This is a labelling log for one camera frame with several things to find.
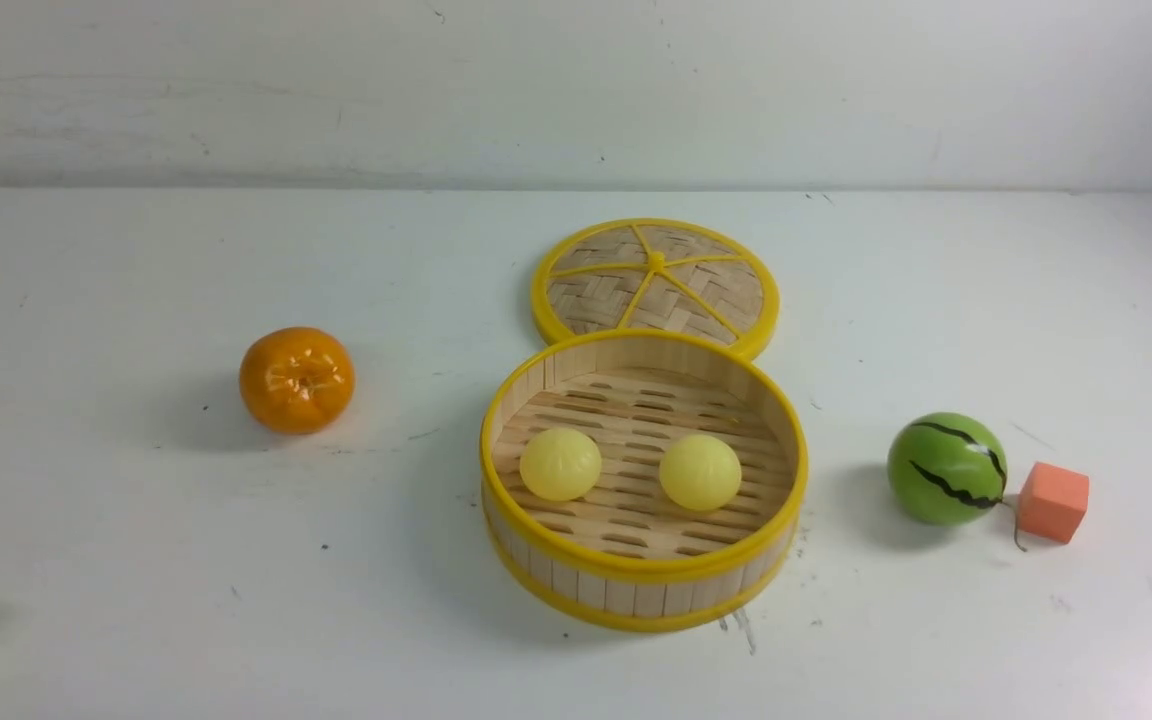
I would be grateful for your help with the pale yellow toy bun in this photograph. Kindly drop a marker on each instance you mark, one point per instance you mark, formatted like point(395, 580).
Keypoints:
point(560, 464)
point(700, 473)

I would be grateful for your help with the orange foam cube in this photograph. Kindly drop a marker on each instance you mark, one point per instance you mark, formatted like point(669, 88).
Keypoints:
point(1053, 502)

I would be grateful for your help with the green toy watermelon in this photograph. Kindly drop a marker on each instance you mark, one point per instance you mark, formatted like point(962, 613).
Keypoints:
point(947, 470)

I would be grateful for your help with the orange toy tangerine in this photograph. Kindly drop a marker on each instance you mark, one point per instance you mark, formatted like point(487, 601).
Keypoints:
point(297, 380)

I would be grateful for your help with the bamboo steamer tray yellow rims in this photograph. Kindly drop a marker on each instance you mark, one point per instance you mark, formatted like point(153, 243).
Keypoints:
point(624, 555)

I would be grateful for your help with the woven steamer lid yellow rim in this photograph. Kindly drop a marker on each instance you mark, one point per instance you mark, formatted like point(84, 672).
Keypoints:
point(660, 274)

